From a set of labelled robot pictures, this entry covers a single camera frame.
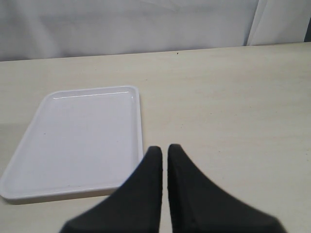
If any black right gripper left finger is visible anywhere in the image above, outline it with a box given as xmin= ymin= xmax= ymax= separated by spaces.
xmin=61 ymin=146 xmax=162 ymax=233

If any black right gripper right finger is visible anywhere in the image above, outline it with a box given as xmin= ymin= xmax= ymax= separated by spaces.
xmin=168 ymin=144 xmax=286 ymax=233

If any white rectangular plastic tray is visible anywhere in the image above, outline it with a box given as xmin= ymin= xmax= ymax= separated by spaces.
xmin=0 ymin=86 xmax=144 ymax=200

